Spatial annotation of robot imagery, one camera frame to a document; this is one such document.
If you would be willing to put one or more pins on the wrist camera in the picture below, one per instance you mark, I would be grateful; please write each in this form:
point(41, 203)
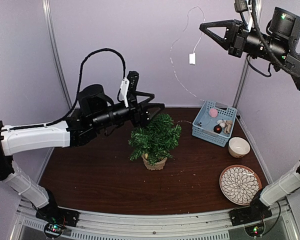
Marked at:
point(128, 84)
point(242, 6)

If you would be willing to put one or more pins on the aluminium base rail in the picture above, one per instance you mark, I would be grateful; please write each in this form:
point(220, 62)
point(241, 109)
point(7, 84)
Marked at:
point(213, 225)

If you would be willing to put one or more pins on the floral patterned plate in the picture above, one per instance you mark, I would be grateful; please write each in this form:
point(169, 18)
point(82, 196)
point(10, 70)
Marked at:
point(239, 184)

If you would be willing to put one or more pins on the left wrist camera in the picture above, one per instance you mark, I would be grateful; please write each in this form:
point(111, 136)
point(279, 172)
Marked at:
point(128, 84)

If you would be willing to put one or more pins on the light blue plastic basket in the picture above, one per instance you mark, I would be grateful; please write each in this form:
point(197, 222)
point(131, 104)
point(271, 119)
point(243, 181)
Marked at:
point(205, 132)

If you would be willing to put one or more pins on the right circuit board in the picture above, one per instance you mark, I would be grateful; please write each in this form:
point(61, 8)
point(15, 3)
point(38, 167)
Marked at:
point(255, 230)

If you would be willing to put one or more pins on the white battery box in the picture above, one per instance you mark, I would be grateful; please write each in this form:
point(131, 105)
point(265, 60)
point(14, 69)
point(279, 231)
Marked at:
point(192, 58)

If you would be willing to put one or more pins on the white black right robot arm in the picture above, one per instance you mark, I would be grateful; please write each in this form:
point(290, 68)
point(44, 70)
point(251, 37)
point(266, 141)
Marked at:
point(278, 47)

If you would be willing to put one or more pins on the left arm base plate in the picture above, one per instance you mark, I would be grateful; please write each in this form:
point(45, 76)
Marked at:
point(62, 216)

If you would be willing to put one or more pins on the brown shiny ball ornament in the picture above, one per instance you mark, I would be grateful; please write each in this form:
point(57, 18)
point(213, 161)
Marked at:
point(217, 129)

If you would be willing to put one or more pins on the burlap tree pot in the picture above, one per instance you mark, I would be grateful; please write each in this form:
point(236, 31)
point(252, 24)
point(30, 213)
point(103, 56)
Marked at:
point(156, 166)

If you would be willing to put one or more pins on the left aluminium corner post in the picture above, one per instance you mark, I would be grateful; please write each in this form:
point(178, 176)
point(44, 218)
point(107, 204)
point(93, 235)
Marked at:
point(55, 53)

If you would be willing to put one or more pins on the left circuit board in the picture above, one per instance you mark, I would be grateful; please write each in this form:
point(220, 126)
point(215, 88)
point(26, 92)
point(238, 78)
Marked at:
point(52, 230)

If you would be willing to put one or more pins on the white cotton boll ornament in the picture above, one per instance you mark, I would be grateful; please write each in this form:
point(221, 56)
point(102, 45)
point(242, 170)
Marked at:
point(222, 123)

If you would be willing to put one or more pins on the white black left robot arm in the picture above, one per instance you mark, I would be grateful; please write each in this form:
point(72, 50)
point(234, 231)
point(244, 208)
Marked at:
point(96, 112)

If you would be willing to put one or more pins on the aluminium corner post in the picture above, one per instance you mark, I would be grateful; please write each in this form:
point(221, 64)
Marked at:
point(245, 67)
point(55, 53)

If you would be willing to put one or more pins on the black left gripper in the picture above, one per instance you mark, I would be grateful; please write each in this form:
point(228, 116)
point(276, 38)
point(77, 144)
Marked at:
point(142, 118)

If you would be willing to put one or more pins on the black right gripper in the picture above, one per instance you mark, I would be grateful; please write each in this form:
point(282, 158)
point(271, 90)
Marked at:
point(235, 35)

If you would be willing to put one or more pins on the pink pompom ornament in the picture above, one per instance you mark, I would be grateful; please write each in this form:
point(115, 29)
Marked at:
point(213, 112)

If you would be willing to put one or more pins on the small green christmas tree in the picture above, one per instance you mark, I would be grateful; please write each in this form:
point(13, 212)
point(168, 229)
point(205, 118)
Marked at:
point(157, 139)

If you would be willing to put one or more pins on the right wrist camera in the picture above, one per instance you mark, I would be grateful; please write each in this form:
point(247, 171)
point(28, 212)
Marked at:
point(242, 6)

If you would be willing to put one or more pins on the white ceramic bowl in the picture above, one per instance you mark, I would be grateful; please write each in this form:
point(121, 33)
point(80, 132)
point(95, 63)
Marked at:
point(238, 147)

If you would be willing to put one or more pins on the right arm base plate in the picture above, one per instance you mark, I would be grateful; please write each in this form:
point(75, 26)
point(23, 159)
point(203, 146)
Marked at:
point(249, 214)

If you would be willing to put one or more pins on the right aluminium corner post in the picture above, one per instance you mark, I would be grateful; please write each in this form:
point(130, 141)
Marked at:
point(245, 67)

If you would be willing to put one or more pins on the circuit board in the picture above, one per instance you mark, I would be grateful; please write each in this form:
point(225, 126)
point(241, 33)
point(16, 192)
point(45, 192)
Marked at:
point(255, 230)
point(52, 230)

